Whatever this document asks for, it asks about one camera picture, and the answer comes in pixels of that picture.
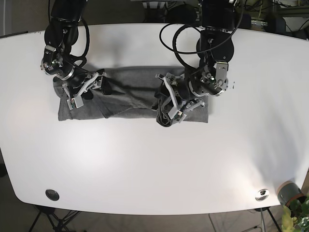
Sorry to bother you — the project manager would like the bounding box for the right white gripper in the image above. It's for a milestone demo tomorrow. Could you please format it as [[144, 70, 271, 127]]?
[[62, 69, 112, 110]]

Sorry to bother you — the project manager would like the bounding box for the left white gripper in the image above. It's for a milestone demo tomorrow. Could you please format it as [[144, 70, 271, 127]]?
[[151, 73, 206, 123]]

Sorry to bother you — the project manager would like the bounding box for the grey T-shirt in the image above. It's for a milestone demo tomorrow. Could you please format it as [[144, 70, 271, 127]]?
[[52, 65, 210, 128]]

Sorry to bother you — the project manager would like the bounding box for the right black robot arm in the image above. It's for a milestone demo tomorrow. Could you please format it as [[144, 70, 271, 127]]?
[[41, 0, 112, 110]]

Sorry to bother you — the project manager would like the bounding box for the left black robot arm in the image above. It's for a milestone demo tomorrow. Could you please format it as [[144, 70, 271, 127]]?
[[153, 0, 244, 127]]

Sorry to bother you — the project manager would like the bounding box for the black table grommet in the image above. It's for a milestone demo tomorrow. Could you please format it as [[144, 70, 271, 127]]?
[[45, 189, 59, 201]]

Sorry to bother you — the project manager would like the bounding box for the silver table grommet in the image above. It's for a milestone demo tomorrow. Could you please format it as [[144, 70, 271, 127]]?
[[255, 189, 269, 202]]

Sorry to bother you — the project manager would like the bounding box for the grey plant pot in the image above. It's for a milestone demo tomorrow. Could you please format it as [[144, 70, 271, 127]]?
[[276, 181, 306, 207]]

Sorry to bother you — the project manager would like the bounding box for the green potted plant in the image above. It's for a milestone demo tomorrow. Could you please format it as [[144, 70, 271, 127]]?
[[281, 195, 309, 232]]

